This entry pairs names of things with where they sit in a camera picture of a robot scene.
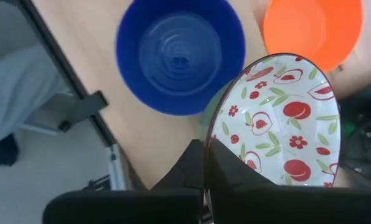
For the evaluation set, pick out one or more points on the person's leg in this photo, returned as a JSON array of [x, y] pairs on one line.
[[14, 93]]

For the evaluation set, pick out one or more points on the orange plastic mini bowl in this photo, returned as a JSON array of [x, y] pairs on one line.
[[307, 31]]

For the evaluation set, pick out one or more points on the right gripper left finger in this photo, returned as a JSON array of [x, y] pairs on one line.
[[188, 174]]

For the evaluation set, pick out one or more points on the black table edge rail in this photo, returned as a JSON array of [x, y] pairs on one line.
[[64, 65]]

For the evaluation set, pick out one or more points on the white fruit-patterned bowl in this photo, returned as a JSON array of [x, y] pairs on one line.
[[282, 124]]

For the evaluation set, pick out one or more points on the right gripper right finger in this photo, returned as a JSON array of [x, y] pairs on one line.
[[229, 171]]

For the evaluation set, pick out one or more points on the white table leg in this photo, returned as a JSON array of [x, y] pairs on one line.
[[115, 168]]

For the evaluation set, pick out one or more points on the blue plastic mini bowl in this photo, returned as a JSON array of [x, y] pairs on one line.
[[179, 59]]

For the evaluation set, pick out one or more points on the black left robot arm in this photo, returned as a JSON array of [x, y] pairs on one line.
[[359, 152]]

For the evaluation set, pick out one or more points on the black table bracket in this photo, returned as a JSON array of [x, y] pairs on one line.
[[86, 107]]

